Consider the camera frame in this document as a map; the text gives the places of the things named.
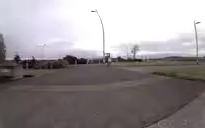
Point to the grey asphalt road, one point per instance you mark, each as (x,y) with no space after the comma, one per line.
(90,100)

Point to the pale paved path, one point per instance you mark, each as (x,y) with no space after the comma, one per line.
(194,115)

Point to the roofed grey kiosk box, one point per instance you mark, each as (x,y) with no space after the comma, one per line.
(107,56)

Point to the small dark tree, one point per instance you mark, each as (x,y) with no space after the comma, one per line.
(16,58)

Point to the bare tree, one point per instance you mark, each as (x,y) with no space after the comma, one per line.
(135,51)

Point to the curved street lamp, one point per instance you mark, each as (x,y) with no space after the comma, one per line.
(103,40)

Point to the clump of dry bushes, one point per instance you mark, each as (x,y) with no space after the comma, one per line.
(58,63)

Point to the dark hedge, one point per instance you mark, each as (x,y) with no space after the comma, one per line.
(70,60)

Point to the green grass field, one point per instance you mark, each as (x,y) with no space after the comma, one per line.
(190,71)

